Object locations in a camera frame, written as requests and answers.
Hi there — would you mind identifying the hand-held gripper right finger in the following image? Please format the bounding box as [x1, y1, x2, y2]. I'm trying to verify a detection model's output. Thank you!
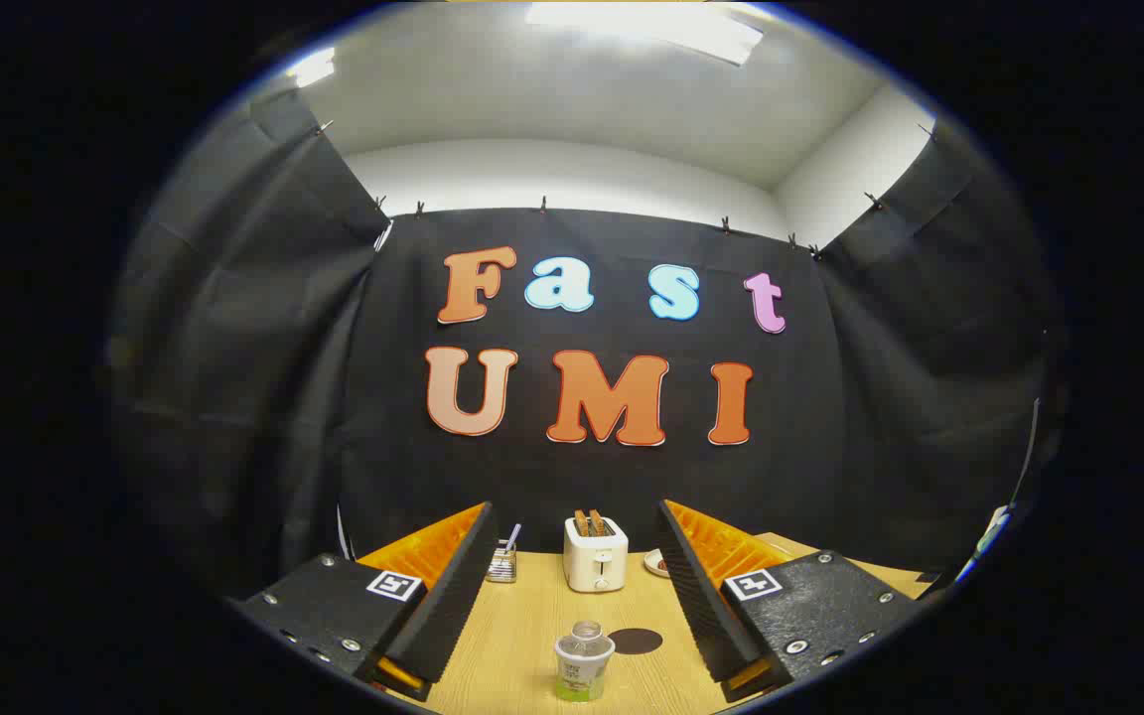
[653, 499, 930, 704]

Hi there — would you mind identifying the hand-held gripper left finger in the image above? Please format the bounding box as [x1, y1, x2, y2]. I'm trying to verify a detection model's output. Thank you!
[230, 501, 500, 702]

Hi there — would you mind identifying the clear juice bottle green label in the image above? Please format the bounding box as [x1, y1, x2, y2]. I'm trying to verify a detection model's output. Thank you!
[554, 621, 617, 703]

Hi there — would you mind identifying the wooden table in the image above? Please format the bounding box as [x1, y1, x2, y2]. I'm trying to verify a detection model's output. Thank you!
[388, 533, 935, 715]

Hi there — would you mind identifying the white toaster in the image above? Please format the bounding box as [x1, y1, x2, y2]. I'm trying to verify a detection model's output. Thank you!
[563, 516, 629, 594]

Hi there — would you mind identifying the black backdrop cloth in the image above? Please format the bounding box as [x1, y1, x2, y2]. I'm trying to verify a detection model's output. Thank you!
[110, 89, 1065, 597]

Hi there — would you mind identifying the small ceiling light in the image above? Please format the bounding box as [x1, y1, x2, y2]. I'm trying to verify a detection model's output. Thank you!
[289, 48, 337, 88]

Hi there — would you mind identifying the long ceiling light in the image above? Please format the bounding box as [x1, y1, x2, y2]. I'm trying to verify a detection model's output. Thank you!
[524, 0, 764, 67]

